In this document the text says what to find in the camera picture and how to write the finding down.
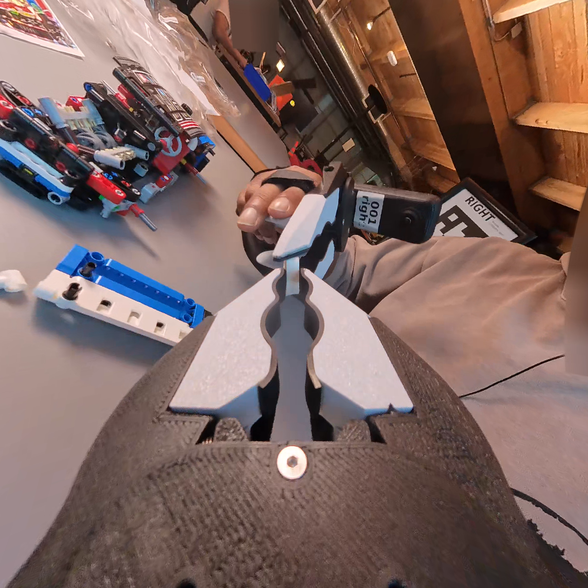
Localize shiny sticker sheet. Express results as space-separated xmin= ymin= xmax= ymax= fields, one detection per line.
xmin=0 ymin=0 xmax=85 ymax=58

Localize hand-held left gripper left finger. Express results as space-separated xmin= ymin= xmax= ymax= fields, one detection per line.
xmin=168 ymin=269 xmax=283 ymax=432

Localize partly built lego car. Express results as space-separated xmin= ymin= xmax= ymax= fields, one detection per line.
xmin=0 ymin=55 xmax=217 ymax=231

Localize person's right forearm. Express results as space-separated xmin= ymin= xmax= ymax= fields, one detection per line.
xmin=331 ymin=234 xmax=568 ymax=318

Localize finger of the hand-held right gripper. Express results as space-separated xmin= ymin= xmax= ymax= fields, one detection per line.
xmin=272 ymin=190 xmax=341 ymax=262
xmin=300 ymin=204 xmax=341 ymax=282

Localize crumpled clear plastic bags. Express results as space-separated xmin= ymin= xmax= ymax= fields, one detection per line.
xmin=60 ymin=0 xmax=242 ymax=118

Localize black framed marker board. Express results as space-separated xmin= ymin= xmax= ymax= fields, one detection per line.
xmin=434 ymin=178 xmax=537 ymax=244

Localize blue white lego assembly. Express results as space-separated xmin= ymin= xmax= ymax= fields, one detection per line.
xmin=33 ymin=244 xmax=206 ymax=346

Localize wooden shelf unit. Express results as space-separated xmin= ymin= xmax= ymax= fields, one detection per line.
xmin=459 ymin=0 xmax=588 ymax=212

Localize metal ventilation duct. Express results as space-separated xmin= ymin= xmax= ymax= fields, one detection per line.
xmin=317 ymin=0 xmax=414 ymax=184

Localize person's beige hoodie torso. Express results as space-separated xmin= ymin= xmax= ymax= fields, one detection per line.
xmin=367 ymin=257 xmax=588 ymax=588

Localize person's right hand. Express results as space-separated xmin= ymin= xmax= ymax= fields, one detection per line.
xmin=236 ymin=165 xmax=323 ymax=246

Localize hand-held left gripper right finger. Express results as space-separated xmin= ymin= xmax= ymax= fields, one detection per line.
xmin=300 ymin=269 xmax=415 ymax=432

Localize light grey lego beam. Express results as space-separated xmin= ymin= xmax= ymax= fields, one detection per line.
xmin=284 ymin=256 xmax=301 ymax=297

